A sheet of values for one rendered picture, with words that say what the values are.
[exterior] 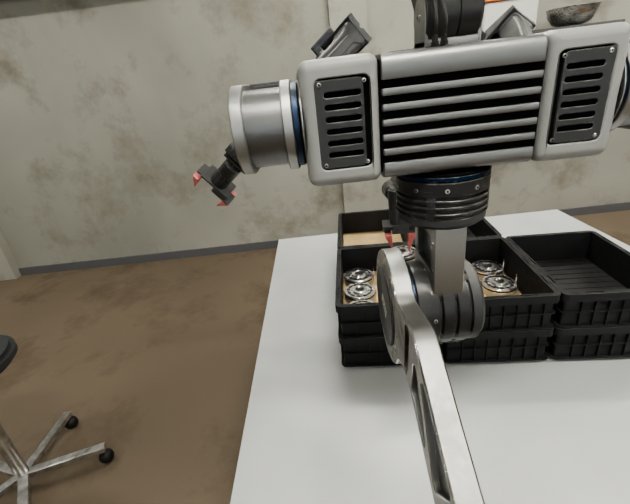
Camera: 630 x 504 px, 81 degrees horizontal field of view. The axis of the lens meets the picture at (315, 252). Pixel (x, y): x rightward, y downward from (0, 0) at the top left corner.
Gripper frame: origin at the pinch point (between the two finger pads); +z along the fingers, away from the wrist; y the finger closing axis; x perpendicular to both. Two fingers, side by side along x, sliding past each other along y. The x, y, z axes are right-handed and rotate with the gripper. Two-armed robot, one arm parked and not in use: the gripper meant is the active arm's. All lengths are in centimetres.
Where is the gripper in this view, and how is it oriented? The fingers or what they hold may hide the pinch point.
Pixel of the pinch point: (400, 249)
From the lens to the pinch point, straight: 118.7
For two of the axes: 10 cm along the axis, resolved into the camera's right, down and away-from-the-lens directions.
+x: -1.1, 4.1, -9.0
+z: 1.5, 9.1, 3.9
